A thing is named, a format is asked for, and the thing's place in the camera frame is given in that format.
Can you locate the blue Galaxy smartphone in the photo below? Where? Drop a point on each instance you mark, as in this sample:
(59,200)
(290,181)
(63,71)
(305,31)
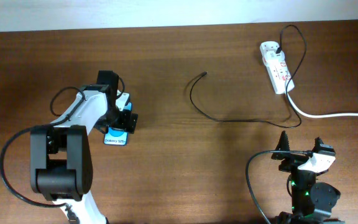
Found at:
(116,137)

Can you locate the white USB charger plug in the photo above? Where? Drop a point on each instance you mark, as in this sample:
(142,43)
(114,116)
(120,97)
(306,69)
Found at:
(270,57)

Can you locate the white power strip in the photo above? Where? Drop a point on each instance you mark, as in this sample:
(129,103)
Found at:
(278,72)

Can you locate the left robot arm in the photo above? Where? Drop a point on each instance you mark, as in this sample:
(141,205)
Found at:
(61,167)

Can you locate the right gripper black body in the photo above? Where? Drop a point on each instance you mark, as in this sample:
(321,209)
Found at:
(292,161)

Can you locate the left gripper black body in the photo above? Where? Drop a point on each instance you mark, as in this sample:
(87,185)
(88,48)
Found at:
(118,119)

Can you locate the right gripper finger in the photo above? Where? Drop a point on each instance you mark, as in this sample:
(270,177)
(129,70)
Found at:
(318,145)
(283,142)

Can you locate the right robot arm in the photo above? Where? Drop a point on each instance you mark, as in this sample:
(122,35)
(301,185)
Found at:
(311,201)

